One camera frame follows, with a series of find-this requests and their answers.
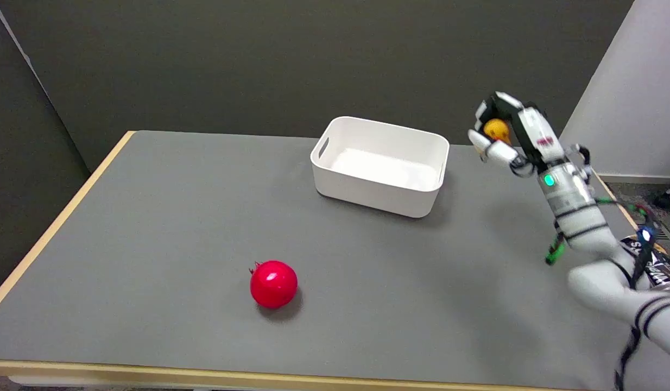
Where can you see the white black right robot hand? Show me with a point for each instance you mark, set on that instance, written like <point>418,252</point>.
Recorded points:
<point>530,133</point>

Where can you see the yellow rubber duck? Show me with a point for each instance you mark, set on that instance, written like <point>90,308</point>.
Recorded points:
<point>497,130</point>

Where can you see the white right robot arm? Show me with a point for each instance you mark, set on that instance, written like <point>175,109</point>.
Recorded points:
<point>601,255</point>

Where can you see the white plastic box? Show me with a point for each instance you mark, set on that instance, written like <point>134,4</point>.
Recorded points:
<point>380,165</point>

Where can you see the black chair caster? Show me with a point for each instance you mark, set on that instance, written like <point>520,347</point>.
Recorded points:
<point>666,199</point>

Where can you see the red pomegranate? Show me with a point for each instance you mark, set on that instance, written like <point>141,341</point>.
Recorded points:
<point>273,284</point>

